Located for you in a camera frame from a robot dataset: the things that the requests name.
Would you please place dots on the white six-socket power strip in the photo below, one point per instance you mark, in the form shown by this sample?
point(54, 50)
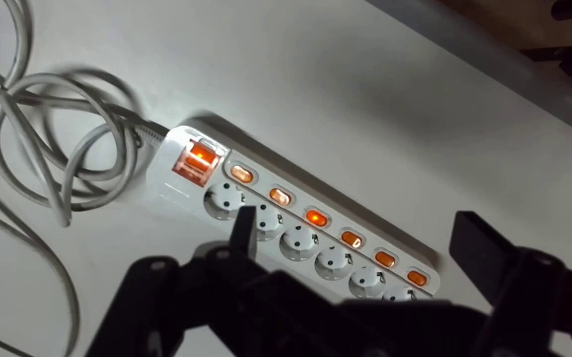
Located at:
point(193, 191)

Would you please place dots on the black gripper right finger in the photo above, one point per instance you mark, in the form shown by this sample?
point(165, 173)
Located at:
point(531, 298)

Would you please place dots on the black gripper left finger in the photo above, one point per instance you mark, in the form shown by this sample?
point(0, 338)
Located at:
point(167, 304)

